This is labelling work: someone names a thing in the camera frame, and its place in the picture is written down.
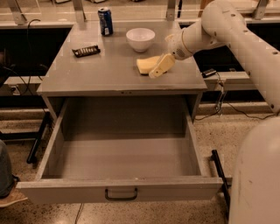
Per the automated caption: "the white bowl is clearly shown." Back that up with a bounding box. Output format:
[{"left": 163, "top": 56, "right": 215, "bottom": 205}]
[{"left": 126, "top": 28, "right": 156, "bottom": 53}]

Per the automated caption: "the black table leg left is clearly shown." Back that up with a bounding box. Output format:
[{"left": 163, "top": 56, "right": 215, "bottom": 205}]
[{"left": 0, "top": 112, "right": 51, "bottom": 164}]

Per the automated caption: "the black metal floor bar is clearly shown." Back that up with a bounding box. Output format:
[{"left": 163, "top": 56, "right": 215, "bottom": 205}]
[{"left": 212, "top": 150, "right": 231, "bottom": 219}]

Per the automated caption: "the black snack bar wrapper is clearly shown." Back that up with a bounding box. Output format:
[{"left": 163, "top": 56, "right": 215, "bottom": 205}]
[{"left": 72, "top": 45, "right": 101, "bottom": 58}]

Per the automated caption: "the black drawer handle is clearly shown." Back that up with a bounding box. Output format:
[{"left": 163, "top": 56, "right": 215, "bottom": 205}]
[{"left": 104, "top": 188, "right": 138, "bottom": 201}]

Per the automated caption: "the person's leg in jeans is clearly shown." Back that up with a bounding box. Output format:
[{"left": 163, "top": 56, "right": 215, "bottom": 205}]
[{"left": 0, "top": 140, "right": 14, "bottom": 199}]

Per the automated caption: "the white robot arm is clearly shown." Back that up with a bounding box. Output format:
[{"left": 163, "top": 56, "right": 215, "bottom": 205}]
[{"left": 149, "top": 0, "right": 280, "bottom": 224}]

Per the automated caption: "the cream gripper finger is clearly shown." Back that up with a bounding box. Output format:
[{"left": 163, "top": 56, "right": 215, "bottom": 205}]
[{"left": 149, "top": 53, "right": 175, "bottom": 79}]

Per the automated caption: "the grey open top drawer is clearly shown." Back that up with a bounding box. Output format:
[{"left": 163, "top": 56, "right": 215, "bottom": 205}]
[{"left": 18, "top": 96, "right": 222, "bottom": 204}]

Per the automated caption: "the black cable on floor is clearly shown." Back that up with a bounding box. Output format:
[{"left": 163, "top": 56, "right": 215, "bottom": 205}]
[{"left": 194, "top": 73, "right": 277, "bottom": 122}]

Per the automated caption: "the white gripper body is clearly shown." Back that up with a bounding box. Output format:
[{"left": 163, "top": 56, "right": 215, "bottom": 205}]
[{"left": 165, "top": 32, "right": 193, "bottom": 60}]

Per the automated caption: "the grey cabinet counter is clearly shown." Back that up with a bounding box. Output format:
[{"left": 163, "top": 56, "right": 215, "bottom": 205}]
[{"left": 37, "top": 21, "right": 207, "bottom": 117}]

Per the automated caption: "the blue soda can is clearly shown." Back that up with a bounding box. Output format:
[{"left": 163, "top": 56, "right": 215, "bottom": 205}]
[{"left": 98, "top": 7, "right": 114, "bottom": 36}]

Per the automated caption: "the tan shoe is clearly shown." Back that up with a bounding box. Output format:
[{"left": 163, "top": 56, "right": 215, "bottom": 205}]
[{"left": 0, "top": 187, "right": 27, "bottom": 208}]

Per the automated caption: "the yellow sponge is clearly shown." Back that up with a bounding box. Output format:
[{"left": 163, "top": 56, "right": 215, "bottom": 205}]
[{"left": 136, "top": 56, "right": 159, "bottom": 75}]

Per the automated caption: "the black power adapter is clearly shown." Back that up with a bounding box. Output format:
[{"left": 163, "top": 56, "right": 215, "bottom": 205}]
[{"left": 202, "top": 68, "right": 216, "bottom": 79}]

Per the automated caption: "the black cable left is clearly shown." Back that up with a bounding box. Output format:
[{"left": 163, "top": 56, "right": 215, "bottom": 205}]
[{"left": 3, "top": 18, "right": 49, "bottom": 113}]

